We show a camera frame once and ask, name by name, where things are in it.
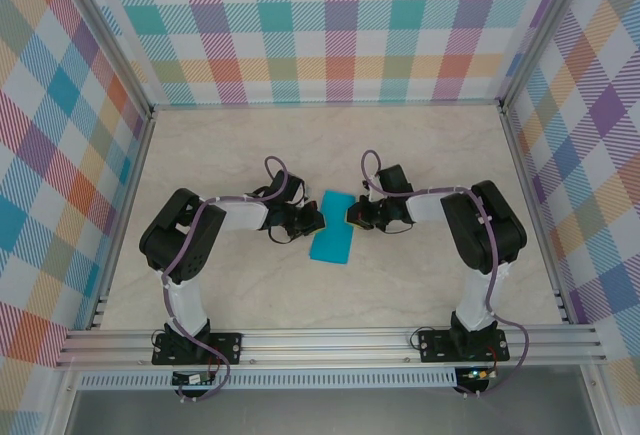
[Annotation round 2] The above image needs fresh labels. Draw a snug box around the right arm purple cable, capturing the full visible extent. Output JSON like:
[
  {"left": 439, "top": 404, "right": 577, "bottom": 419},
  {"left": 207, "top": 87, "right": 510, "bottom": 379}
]
[{"left": 360, "top": 149, "right": 531, "bottom": 400}]

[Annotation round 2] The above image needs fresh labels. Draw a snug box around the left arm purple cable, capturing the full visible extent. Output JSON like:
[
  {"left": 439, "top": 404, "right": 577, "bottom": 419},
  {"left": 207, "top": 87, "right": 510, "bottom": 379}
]
[{"left": 162, "top": 155, "right": 292, "bottom": 404}]

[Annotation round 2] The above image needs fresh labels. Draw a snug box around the left gripper black cable loop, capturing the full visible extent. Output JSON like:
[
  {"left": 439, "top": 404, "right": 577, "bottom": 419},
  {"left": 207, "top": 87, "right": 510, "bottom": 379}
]
[{"left": 269, "top": 227, "right": 301, "bottom": 247}]

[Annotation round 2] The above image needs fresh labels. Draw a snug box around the slotted grey cable duct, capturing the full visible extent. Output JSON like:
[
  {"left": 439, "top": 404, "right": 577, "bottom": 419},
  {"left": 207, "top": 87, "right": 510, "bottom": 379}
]
[{"left": 78, "top": 367, "right": 459, "bottom": 390}]

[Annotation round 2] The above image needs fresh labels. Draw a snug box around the circuit board with green light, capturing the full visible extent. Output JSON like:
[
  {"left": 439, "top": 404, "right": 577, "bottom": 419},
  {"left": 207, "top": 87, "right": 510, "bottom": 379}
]
[{"left": 462, "top": 367, "right": 500, "bottom": 382}]

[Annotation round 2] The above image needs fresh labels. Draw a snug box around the small black circuit board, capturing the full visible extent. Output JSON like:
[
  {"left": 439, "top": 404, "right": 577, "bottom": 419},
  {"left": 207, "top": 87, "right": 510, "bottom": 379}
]
[{"left": 172, "top": 371, "right": 217, "bottom": 386}]

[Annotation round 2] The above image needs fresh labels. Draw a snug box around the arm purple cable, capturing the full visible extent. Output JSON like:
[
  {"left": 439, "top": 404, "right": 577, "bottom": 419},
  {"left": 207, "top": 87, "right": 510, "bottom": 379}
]
[
  {"left": 162, "top": 155, "right": 292, "bottom": 404},
  {"left": 360, "top": 149, "right": 531, "bottom": 400}
]

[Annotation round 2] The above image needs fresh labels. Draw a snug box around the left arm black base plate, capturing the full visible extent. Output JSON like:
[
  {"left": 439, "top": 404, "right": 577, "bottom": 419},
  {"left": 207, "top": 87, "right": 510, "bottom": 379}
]
[{"left": 151, "top": 332, "right": 245, "bottom": 367}]

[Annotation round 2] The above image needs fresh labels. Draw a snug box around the aluminium frame post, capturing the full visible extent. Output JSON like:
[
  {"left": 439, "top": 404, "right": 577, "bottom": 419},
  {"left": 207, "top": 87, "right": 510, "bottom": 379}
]
[
  {"left": 59, "top": 0, "right": 156, "bottom": 119},
  {"left": 499, "top": 0, "right": 594, "bottom": 116}
]

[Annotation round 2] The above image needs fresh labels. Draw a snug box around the aluminium mounting rail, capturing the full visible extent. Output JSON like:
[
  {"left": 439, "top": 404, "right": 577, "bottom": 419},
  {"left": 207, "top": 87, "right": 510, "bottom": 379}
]
[{"left": 54, "top": 323, "right": 609, "bottom": 370}]

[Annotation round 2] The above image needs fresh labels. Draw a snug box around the grey metal panel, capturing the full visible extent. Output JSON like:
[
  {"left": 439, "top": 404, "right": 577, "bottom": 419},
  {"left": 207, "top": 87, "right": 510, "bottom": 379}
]
[{"left": 64, "top": 388, "right": 601, "bottom": 435}]

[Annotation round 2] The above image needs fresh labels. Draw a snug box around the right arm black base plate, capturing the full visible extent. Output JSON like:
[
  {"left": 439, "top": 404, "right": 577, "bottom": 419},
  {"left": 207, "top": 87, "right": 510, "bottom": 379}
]
[{"left": 418, "top": 328, "right": 510, "bottom": 364}]

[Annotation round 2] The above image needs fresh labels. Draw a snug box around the aluminium frame floor rail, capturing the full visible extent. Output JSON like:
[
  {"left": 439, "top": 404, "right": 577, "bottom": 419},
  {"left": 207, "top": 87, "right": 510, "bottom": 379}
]
[
  {"left": 149, "top": 98, "right": 505, "bottom": 110},
  {"left": 87, "top": 109, "right": 157, "bottom": 332},
  {"left": 499, "top": 104, "right": 574, "bottom": 325}
]

